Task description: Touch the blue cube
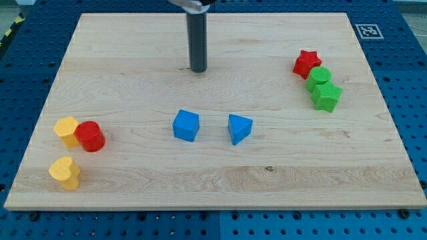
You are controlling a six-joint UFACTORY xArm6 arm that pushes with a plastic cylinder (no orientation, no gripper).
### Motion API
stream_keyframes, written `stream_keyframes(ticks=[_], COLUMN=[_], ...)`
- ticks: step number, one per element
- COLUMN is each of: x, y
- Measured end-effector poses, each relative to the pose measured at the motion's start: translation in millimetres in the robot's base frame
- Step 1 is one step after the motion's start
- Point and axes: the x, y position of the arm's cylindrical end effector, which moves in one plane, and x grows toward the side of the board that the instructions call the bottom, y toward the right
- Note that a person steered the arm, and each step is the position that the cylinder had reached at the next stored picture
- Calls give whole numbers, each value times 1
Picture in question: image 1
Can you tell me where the light wooden board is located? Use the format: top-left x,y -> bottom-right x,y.
5,13 -> 426,211

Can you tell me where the red star block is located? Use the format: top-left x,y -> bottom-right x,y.
293,50 -> 322,79

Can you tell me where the white fiducial marker tag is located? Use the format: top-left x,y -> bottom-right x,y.
355,23 -> 384,39

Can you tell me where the yellow heart block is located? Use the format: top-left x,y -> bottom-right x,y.
48,156 -> 81,191

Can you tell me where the silver rod mount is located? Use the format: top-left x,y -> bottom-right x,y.
167,0 -> 210,14

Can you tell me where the green star block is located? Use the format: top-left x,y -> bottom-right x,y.
311,81 -> 343,113

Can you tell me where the blue cube block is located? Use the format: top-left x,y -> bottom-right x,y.
172,109 -> 199,142

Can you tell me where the blue triangular prism block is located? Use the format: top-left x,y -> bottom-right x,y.
228,114 -> 253,145

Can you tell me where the red cylinder block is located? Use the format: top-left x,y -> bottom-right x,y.
74,121 -> 105,152

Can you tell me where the green cylinder block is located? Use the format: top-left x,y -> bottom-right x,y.
306,66 -> 332,93

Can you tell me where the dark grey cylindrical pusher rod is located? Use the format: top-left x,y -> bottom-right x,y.
186,13 -> 207,73

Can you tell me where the yellow hexagon block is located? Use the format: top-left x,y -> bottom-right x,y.
53,116 -> 79,148

